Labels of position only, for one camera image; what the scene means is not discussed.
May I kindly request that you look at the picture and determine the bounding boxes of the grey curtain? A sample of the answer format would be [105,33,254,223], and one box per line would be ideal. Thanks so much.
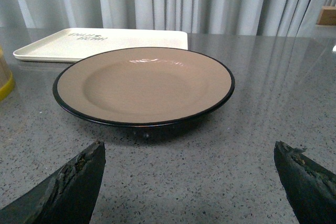
[1,0,324,37]

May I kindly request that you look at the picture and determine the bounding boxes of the tan plate black rim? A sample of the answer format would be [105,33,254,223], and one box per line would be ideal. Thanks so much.
[52,47,235,134]

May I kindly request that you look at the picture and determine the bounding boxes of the cream rectangular tray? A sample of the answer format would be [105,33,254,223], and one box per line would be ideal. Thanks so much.
[13,28,188,62]

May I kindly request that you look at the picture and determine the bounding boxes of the bamboo steamer yellow bands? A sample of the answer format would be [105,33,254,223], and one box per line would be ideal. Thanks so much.
[0,48,15,101]

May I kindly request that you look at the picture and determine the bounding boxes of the brown cardboard box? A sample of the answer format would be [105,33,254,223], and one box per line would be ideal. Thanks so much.
[317,6,336,26]

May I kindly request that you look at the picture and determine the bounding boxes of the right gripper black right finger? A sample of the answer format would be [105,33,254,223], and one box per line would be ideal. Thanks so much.
[274,141,335,223]

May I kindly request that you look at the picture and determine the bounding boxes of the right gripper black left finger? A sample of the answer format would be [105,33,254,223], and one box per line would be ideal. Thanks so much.
[1,141,106,223]

